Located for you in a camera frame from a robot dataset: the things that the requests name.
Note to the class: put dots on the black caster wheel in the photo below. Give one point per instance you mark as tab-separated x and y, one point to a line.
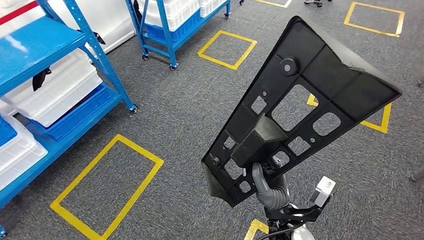
227	15
144	57
172	68
133	108

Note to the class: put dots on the blue plastic crate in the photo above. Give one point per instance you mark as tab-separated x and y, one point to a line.
185	31
82	116
6	132

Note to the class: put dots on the red barrier belt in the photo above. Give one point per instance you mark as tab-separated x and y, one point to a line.
20	12

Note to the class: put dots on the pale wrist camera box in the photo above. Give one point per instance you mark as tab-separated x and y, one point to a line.
324	190

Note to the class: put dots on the blue metal shelf rack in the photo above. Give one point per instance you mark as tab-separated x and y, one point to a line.
33	46
164	33

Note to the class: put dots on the black plastic plate part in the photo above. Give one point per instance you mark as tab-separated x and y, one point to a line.
331	66

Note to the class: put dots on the black wheeled chair base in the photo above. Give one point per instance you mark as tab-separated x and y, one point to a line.
314	2

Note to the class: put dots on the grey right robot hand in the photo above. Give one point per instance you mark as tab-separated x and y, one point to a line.
275	197

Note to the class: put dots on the black camera bracket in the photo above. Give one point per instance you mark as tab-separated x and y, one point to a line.
298	213

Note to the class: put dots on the yellow floor tape rectangle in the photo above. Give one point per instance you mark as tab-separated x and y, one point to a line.
400	24
386	119

